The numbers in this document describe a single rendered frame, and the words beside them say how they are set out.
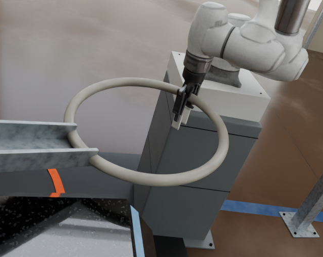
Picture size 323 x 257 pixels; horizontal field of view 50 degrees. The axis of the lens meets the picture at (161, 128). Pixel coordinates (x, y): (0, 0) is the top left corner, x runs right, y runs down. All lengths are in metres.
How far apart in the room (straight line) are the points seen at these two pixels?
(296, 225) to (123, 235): 1.74
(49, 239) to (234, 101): 0.96
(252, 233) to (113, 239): 1.51
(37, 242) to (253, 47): 0.74
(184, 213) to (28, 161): 1.19
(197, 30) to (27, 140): 0.57
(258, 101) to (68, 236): 1.00
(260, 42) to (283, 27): 0.37
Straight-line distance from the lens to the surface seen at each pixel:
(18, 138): 0.89
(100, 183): 2.13
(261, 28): 1.05
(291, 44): 1.41
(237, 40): 1.04
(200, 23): 1.06
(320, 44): 6.53
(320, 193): 2.28
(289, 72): 1.44
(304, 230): 2.48
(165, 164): 1.59
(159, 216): 1.84
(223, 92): 1.46
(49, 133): 0.92
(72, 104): 1.04
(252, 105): 1.53
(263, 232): 2.30
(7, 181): 2.11
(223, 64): 1.50
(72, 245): 0.81
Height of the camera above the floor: 1.51
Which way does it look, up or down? 33 degrees down
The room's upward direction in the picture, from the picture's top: 18 degrees clockwise
